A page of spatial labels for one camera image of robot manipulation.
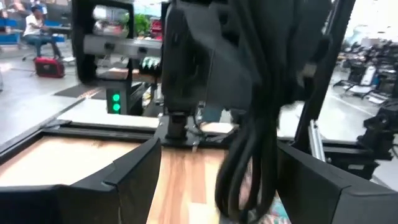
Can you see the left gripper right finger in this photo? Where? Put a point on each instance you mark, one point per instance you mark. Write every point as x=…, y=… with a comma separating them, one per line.
x=326, y=199

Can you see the green background plant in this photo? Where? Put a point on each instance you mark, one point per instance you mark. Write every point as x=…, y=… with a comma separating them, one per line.
x=142, y=25

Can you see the black stand with silver bar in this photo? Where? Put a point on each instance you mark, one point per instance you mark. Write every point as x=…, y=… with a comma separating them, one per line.
x=81, y=46

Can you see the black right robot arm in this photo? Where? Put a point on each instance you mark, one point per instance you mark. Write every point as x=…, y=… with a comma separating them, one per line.
x=199, y=56

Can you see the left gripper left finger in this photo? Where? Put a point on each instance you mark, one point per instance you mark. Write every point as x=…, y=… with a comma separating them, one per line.
x=93, y=202

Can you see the red case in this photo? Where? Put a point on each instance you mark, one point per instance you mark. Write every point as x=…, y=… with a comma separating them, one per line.
x=49, y=67

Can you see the black floor mat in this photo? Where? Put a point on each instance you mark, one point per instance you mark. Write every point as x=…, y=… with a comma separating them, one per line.
x=77, y=91

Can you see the silver metal bracket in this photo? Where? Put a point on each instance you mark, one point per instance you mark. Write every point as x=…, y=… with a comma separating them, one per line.
x=316, y=140

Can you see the person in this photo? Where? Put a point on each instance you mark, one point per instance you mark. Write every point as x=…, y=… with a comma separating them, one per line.
x=34, y=28

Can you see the black box with green lights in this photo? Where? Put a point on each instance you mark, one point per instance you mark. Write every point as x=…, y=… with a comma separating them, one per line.
x=116, y=101

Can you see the black background machinery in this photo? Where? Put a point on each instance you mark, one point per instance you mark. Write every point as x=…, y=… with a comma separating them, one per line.
x=379, y=130

